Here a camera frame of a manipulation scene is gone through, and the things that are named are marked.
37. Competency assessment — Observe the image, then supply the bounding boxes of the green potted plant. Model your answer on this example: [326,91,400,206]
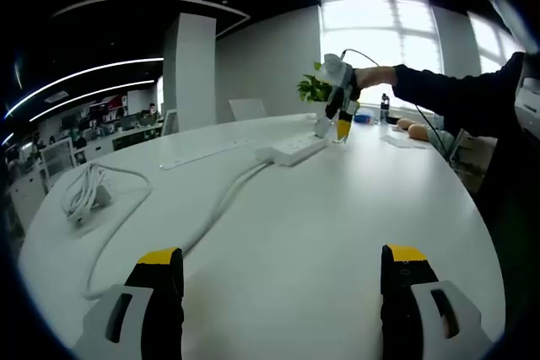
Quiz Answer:
[296,60,334,105]

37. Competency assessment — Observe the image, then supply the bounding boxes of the white chest device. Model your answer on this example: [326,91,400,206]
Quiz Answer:
[516,73,540,137]

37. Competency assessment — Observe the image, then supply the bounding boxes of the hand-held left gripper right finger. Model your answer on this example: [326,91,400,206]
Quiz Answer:
[379,244,494,360]

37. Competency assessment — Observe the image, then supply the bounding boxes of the white mesh office chair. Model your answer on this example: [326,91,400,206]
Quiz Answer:
[161,109,179,137]

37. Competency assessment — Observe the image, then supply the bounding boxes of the person in black sleeve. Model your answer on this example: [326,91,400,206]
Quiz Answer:
[476,123,540,336]

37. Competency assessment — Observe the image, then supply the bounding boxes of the white power strip cable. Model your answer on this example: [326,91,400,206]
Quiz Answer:
[61,158,275,301]

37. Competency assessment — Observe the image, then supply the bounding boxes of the person's right hand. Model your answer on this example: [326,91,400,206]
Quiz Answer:
[353,64,400,102]

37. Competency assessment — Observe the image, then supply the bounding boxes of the white paper sheet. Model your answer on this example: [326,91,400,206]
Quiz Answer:
[379,134,429,150]

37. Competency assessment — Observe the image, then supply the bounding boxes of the white desk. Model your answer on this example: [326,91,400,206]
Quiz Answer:
[19,113,507,360]

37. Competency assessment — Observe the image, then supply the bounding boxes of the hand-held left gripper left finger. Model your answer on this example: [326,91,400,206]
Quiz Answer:
[71,246,186,360]

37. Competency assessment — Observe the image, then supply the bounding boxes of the white power strip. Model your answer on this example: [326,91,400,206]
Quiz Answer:
[255,132,330,166]

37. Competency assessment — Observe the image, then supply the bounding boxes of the thin right gripper cable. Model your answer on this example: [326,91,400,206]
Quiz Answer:
[340,48,455,159]

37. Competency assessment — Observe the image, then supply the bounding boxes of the white charger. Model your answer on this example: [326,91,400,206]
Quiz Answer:
[314,117,334,138]

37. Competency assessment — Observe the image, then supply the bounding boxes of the white flush desk socket panel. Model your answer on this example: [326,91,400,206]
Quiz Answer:
[159,137,250,171]

